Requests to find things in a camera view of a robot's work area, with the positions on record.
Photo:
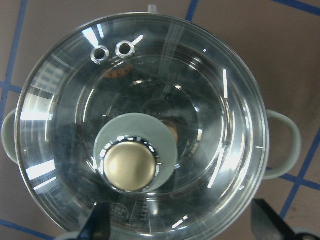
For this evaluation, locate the glass pot lid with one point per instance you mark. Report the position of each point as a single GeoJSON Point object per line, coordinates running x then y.
{"type": "Point", "coordinates": [140, 125]}

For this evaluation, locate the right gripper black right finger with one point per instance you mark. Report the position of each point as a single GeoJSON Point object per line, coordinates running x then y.
{"type": "Point", "coordinates": [266, 224]}

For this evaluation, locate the pale green electric pot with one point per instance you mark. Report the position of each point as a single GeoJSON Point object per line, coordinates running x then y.
{"type": "Point", "coordinates": [282, 145]}

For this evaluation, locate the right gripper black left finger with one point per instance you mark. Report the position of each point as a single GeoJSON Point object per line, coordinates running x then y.
{"type": "Point", "coordinates": [98, 224]}

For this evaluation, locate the brown egg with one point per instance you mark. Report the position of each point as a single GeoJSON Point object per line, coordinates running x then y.
{"type": "Point", "coordinates": [172, 128]}

